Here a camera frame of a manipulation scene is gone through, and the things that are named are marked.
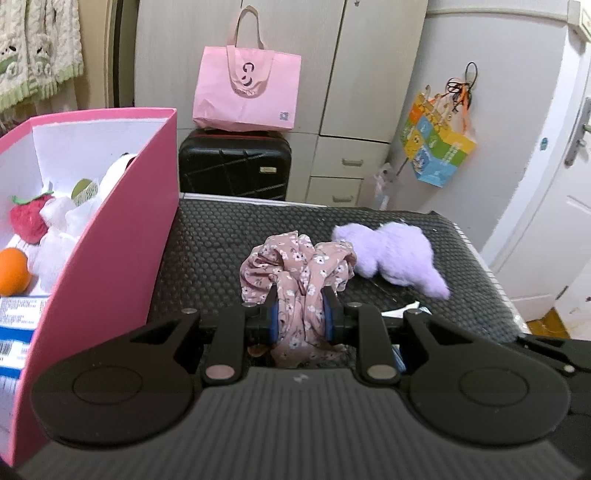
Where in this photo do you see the white panda plush toy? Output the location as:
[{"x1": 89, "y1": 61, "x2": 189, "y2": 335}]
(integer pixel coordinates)
[{"x1": 99, "y1": 153, "x2": 139, "y2": 195}]

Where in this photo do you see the silver door handle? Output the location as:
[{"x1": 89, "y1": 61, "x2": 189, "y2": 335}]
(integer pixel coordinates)
[{"x1": 564, "y1": 97, "x2": 591, "y2": 168}]

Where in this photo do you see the cream fuzzy cardigan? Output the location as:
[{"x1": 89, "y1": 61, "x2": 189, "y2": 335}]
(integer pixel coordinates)
[{"x1": 0, "y1": 0, "x2": 86, "y2": 112}]

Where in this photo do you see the white door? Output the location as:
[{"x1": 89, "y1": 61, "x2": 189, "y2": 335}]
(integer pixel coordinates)
[{"x1": 480, "y1": 0, "x2": 591, "y2": 324}]

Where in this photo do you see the black suitcase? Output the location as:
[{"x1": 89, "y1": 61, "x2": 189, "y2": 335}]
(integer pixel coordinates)
[{"x1": 178, "y1": 128, "x2": 293, "y2": 202}]

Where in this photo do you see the pink cardboard box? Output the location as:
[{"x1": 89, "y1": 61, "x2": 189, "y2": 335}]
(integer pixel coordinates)
[{"x1": 0, "y1": 107, "x2": 180, "y2": 467}]

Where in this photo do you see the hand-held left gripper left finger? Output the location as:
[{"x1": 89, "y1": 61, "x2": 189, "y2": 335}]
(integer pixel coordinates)
[{"x1": 130, "y1": 284, "x2": 280, "y2": 386}]

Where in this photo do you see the colourful paper gift bag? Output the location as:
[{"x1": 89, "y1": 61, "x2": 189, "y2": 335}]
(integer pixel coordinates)
[{"x1": 399, "y1": 85, "x2": 477, "y2": 189}]

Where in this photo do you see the pink tote bag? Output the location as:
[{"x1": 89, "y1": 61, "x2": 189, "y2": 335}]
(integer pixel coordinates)
[{"x1": 193, "y1": 6, "x2": 303, "y2": 133}]

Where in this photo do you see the pink floral cloth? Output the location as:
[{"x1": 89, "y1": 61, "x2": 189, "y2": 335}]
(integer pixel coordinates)
[{"x1": 239, "y1": 232, "x2": 358, "y2": 370}]

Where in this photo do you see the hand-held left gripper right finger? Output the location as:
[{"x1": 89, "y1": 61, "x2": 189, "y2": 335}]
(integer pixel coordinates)
[{"x1": 322, "y1": 286, "x2": 476, "y2": 384}]

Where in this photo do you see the white wipes pack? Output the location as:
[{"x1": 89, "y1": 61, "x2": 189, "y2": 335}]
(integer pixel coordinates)
[{"x1": 0, "y1": 339, "x2": 37, "y2": 432}]

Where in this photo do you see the white paper scrap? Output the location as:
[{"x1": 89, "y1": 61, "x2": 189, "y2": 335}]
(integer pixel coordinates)
[{"x1": 381, "y1": 301, "x2": 422, "y2": 319}]

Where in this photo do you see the beige wardrobe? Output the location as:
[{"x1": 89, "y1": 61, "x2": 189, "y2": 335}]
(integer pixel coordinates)
[{"x1": 134, "y1": 0, "x2": 430, "y2": 210}]

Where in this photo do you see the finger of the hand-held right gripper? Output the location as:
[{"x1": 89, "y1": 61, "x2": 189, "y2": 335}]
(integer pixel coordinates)
[{"x1": 515, "y1": 333, "x2": 591, "y2": 376}]

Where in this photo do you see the blue wet wipes packet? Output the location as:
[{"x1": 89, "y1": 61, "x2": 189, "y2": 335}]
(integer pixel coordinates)
[{"x1": 0, "y1": 295, "x2": 51, "y2": 342}]

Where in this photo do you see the white plastic bag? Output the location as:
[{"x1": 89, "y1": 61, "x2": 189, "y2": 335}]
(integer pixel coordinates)
[{"x1": 372, "y1": 161, "x2": 402, "y2": 210}]

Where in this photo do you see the purple plush toy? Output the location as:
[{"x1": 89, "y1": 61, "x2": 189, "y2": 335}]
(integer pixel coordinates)
[{"x1": 331, "y1": 222, "x2": 451, "y2": 298}]

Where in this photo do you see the red strawberry plush toy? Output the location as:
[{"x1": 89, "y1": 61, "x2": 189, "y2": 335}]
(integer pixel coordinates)
[{"x1": 10, "y1": 193, "x2": 55, "y2": 244}]

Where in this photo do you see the orange ball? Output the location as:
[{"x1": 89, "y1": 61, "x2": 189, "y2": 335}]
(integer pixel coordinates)
[{"x1": 0, "y1": 248, "x2": 32, "y2": 297}]

